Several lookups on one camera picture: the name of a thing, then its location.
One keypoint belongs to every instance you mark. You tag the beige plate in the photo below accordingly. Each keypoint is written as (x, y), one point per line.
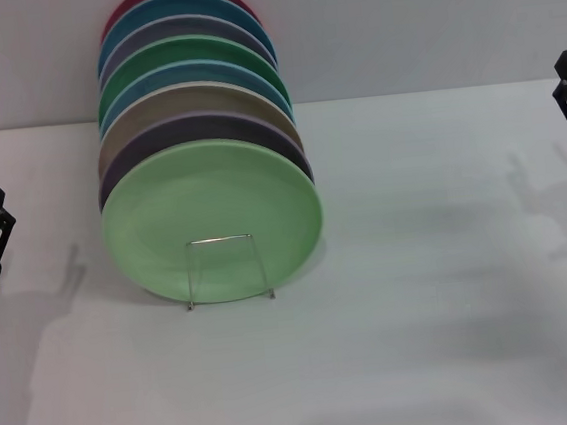
(163, 111)

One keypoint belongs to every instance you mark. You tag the light blue plate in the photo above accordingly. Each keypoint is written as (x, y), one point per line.
(150, 84)

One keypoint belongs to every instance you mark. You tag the grey purple plate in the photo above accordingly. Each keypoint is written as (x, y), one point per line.
(156, 34)

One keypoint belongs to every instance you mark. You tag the lavender plate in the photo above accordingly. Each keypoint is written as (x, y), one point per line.
(195, 130)

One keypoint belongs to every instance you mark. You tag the light green plate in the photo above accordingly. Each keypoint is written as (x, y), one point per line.
(212, 204)

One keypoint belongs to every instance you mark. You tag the teal plate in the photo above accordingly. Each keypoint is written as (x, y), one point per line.
(154, 13)

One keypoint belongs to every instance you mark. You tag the dark green plate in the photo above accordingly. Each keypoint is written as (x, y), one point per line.
(158, 59)

